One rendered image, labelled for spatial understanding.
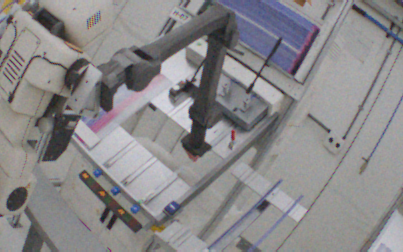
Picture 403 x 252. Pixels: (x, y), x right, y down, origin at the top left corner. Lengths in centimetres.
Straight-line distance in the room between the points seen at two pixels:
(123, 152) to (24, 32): 94
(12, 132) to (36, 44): 26
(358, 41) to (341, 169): 98
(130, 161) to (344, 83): 202
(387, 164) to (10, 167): 280
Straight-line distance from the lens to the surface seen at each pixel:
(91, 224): 245
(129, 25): 441
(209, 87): 165
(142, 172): 194
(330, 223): 362
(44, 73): 114
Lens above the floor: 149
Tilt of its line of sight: 13 degrees down
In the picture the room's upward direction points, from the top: 32 degrees clockwise
